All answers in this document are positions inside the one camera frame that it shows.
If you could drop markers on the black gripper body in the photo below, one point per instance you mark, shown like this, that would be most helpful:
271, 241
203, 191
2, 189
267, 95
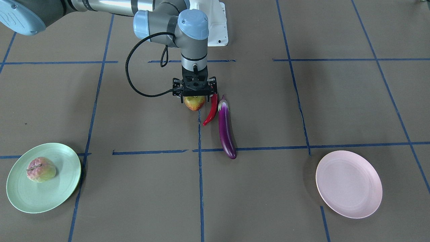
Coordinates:
212, 88

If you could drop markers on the pink green peach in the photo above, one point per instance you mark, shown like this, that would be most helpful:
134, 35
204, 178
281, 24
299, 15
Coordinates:
41, 169

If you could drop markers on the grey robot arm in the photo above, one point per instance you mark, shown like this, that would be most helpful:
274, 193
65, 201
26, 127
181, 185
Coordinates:
172, 23

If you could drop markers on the red chili pepper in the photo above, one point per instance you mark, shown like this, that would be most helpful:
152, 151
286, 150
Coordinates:
213, 111

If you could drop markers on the purple eggplant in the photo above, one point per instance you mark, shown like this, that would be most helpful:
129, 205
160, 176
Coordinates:
224, 128

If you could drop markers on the pink plate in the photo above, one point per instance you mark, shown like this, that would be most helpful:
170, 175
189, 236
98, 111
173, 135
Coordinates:
349, 184

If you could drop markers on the green plate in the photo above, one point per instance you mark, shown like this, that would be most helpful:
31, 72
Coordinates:
33, 197

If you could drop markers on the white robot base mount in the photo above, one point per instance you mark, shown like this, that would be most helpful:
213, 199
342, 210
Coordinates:
215, 11

